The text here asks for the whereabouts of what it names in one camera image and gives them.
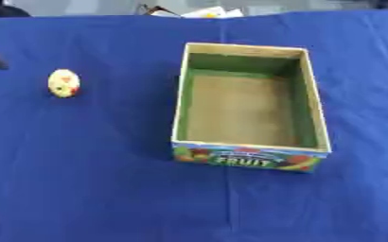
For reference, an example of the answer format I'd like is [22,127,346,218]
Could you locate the white and yellow bag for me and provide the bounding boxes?
[148,6,246,19]

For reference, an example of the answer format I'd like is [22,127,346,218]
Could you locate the yellow egg-shaped toy red spots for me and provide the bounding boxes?
[46,68,83,99]

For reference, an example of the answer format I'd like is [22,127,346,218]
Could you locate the dark chair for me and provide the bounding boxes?
[0,4,34,18]

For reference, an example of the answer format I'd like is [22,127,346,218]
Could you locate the open cardboard box green inside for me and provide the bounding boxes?
[168,42,333,174]

